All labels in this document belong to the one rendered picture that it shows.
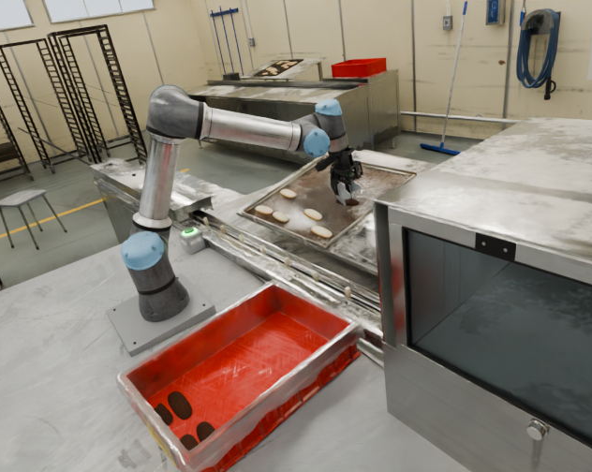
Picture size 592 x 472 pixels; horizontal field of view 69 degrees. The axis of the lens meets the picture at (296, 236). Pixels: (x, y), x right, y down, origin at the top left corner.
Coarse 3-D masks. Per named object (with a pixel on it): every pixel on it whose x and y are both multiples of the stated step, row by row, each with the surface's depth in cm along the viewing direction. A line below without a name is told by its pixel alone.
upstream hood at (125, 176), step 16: (112, 160) 278; (96, 176) 270; (112, 176) 244; (128, 176) 240; (128, 192) 228; (176, 192) 204; (192, 192) 200; (176, 208) 185; (192, 208) 189; (208, 208) 194
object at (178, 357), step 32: (288, 288) 118; (224, 320) 112; (256, 320) 120; (320, 320) 110; (352, 320) 102; (160, 352) 102; (192, 352) 108; (320, 352) 94; (128, 384) 94; (160, 384) 104; (288, 384) 88; (256, 416) 84; (224, 448) 80
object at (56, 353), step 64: (192, 256) 166; (0, 320) 145; (64, 320) 139; (0, 384) 117; (64, 384) 113; (384, 384) 97; (0, 448) 97; (64, 448) 95; (128, 448) 92; (256, 448) 87; (320, 448) 85; (384, 448) 83
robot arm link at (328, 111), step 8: (320, 104) 132; (328, 104) 130; (336, 104) 131; (320, 112) 131; (328, 112) 131; (336, 112) 131; (320, 120) 131; (328, 120) 132; (336, 120) 132; (328, 128) 133; (336, 128) 134; (344, 128) 136; (328, 136) 135; (336, 136) 135
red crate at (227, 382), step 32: (288, 320) 121; (224, 352) 114; (256, 352) 112; (288, 352) 110; (352, 352) 103; (192, 384) 105; (224, 384) 104; (256, 384) 102; (320, 384) 97; (192, 416) 97; (224, 416) 95; (288, 416) 92
